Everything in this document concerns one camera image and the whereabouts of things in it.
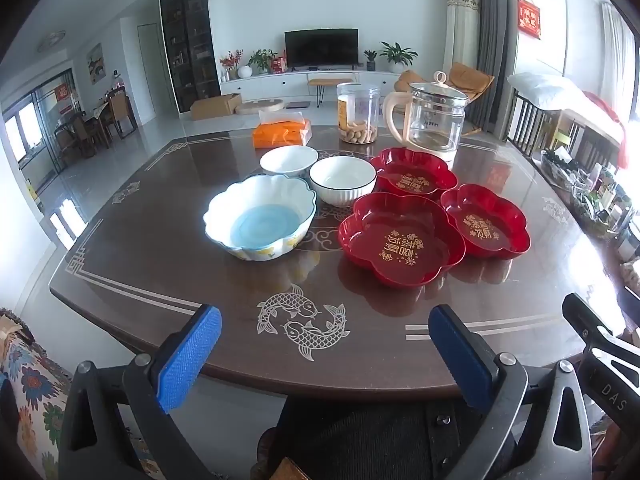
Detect round ceiling lamp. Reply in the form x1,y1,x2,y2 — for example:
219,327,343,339
37,31,66,53

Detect scalloped white and blue bowl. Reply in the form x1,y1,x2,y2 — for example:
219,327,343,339
202,174,318,262

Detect framed wall painting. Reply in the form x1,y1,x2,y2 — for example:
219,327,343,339
86,42,106,85

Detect grey curtain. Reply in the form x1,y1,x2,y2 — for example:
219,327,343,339
467,0,518,133

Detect white ribbed bowl black rim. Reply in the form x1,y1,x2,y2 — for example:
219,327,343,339
308,155,377,207

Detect cardboard box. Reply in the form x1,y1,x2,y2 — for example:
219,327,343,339
190,92,242,121

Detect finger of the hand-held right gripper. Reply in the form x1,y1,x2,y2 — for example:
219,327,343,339
617,285,640,333
562,292,627,356

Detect black flat television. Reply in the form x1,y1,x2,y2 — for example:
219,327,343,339
284,28,360,68

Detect red flowers in vase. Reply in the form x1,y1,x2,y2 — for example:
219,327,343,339
220,50,243,81

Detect white bowl with blue flowers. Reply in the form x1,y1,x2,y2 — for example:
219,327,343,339
259,145,319,179

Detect white door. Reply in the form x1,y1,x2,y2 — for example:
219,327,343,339
137,22,163,128

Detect green leafy potted plant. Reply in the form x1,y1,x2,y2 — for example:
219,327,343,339
248,49,278,75

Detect orange rocking chair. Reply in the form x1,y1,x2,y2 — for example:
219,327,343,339
395,62,496,136

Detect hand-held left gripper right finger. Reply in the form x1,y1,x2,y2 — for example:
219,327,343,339
427,304,593,480

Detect orange tissue pack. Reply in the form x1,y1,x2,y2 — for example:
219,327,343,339
252,109,313,149

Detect white television cabinet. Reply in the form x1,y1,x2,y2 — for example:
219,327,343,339
220,67,416,107

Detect floral printed blanket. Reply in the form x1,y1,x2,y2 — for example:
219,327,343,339
0,307,151,480

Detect white pillow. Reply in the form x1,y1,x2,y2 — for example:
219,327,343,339
507,72,586,111

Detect wooden dining chair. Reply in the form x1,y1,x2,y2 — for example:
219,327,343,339
106,91,138,140

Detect small wooden bench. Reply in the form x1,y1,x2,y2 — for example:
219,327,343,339
307,78,361,108

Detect white curtain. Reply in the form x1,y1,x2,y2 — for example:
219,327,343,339
597,2,636,121

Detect clear plastic jar of biscuits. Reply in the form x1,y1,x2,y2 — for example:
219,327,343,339
336,82,382,146

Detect red flower-shaped plate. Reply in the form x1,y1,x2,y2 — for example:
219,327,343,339
370,146,459,196
440,183,531,260
338,191,467,288

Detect standing air conditioner with cover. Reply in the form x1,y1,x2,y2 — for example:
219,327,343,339
442,0,481,78

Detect dining table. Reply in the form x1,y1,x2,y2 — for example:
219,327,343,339
75,105,113,148

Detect glass kettle with cream handle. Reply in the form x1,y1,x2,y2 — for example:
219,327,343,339
383,71,470,171

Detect large plant in white pot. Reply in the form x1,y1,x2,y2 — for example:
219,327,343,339
379,41,418,74

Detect beige round floor cushion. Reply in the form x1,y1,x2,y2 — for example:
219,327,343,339
237,100,286,115

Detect tall black display cabinet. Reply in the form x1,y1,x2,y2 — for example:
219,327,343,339
159,0,223,113

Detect wooden slatted bed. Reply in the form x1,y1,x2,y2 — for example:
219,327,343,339
505,87,626,171

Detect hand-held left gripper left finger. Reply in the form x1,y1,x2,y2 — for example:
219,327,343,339
59,304,223,480

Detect red wall hanging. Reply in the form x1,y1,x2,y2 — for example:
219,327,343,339
517,0,543,40

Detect red cloth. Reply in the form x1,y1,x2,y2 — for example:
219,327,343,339
582,91,631,171

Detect dark red round object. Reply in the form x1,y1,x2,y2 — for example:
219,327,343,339
257,427,281,466

